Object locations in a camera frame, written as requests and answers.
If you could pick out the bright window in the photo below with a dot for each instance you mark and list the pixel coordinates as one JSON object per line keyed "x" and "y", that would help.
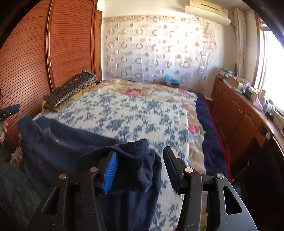
{"x": 270, "y": 78}

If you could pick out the white air conditioner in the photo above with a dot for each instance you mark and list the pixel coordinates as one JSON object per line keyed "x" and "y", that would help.
{"x": 209, "y": 11}

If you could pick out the person's left hand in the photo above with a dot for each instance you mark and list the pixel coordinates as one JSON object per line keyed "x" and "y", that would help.
{"x": 4, "y": 131}

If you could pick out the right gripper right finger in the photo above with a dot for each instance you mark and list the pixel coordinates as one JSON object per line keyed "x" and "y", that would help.
{"x": 225, "y": 208}

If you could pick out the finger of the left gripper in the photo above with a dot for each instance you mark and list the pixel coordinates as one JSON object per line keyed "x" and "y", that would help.
{"x": 11, "y": 110}

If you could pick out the dark blue bed sheet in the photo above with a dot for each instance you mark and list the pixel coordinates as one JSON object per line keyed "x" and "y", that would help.
{"x": 216, "y": 156}

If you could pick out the blue floral bedspread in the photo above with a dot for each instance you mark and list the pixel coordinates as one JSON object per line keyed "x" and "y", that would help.
{"x": 130, "y": 116}

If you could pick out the dark circle-patterned garment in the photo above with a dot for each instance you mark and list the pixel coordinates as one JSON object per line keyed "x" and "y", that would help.
{"x": 71, "y": 87}

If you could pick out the floral bed quilt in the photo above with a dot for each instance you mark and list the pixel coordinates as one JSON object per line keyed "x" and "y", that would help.
{"x": 196, "y": 132}

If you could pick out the navy blue fleece sweater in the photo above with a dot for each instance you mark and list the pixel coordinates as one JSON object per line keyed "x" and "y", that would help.
{"x": 51, "y": 148}

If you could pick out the blue toy on bed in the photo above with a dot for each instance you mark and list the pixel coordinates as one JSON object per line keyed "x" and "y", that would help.
{"x": 171, "y": 82}

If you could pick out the wooden sideboard cabinet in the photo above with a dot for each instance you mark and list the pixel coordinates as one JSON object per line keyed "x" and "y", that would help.
{"x": 244, "y": 129}

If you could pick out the white circle-patterned curtain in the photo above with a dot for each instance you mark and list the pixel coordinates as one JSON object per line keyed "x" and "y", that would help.
{"x": 149, "y": 48}

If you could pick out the cardboard box on cabinet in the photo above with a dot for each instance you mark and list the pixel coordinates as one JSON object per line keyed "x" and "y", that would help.
{"x": 234, "y": 83}

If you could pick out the wooden slatted wardrobe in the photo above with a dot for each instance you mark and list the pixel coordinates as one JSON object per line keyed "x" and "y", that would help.
{"x": 54, "y": 41}

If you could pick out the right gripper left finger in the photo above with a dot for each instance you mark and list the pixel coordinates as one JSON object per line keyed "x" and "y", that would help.
{"x": 73, "y": 201}

